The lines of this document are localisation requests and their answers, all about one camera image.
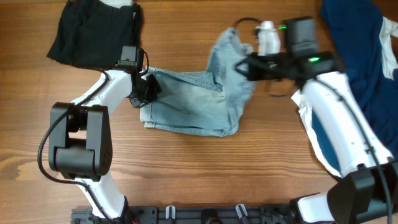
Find light blue denim shorts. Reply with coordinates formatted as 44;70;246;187
140;27;256;137

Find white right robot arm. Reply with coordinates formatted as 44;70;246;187
234;51;397;223

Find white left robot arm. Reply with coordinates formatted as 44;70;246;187
37;68;161;223

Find folded black garment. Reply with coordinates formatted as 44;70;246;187
47;0;142;69

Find blue and white shirt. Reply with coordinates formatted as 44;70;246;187
290;0;398;178

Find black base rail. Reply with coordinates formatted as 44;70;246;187
70;203;295;224

